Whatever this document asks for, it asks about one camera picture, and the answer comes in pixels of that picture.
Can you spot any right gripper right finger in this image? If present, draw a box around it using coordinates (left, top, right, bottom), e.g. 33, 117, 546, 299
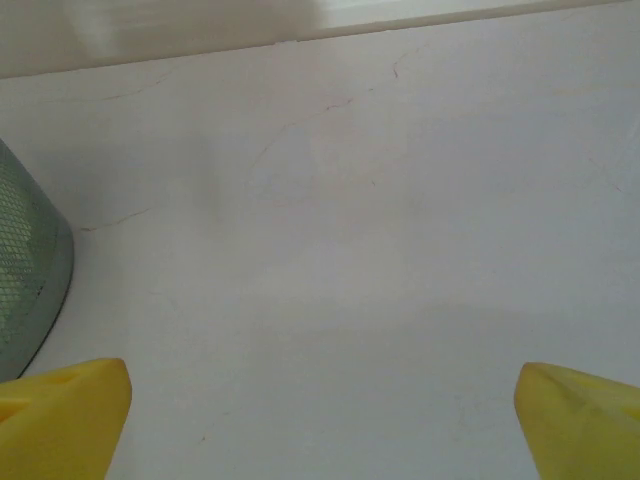
514, 361, 640, 480

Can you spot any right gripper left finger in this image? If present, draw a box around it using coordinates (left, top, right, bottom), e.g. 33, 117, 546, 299
0, 356, 134, 480

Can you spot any translucent green bucket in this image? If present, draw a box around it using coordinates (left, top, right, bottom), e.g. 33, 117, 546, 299
0, 138, 76, 384

